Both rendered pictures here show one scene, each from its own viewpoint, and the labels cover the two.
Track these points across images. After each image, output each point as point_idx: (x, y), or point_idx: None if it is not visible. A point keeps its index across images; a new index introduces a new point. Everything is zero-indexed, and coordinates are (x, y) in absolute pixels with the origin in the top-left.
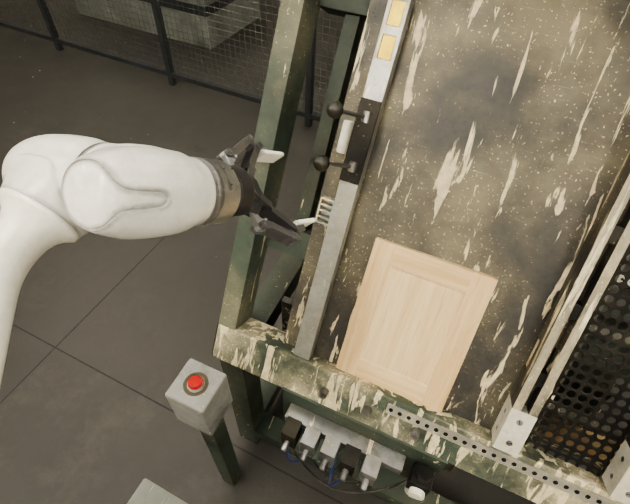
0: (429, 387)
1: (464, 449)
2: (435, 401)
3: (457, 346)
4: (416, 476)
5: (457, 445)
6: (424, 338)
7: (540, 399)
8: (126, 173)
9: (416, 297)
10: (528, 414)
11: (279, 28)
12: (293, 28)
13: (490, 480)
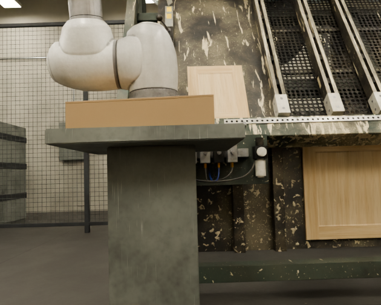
0: (239, 112)
1: (269, 124)
2: (245, 117)
3: (240, 91)
4: (256, 144)
5: (265, 124)
6: (225, 94)
7: (282, 86)
8: None
9: (214, 80)
10: (282, 94)
11: (126, 16)
12: (132, 16)
13: (289, 133)
